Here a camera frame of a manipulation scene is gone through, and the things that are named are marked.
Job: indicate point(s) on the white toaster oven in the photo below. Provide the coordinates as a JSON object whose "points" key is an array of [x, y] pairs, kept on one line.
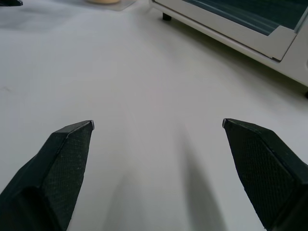
{"points": [[243, 26]]}

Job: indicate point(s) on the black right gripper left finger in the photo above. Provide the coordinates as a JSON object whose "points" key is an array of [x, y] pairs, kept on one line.
{"points": [[55, 173]]}

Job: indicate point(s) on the dark object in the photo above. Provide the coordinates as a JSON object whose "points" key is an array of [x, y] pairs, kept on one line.
{"points": [[13, 2]]}

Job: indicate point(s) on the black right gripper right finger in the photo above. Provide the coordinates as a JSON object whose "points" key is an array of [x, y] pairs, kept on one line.
{"points": [[264, 173]]}

